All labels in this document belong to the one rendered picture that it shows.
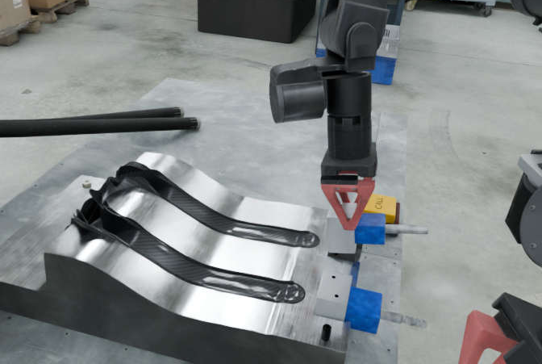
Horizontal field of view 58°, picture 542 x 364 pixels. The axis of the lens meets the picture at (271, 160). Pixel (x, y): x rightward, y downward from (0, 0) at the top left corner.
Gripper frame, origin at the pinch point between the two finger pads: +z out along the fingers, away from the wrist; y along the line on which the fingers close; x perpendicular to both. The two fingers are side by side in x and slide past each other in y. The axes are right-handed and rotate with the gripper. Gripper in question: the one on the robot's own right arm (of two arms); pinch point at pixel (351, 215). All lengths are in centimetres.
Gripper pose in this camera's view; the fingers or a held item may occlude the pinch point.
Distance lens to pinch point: 68.7
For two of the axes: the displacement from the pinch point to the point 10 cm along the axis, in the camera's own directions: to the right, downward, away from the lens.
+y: -2.3, 3.2, -9.2
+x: 9.7, 0.1, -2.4
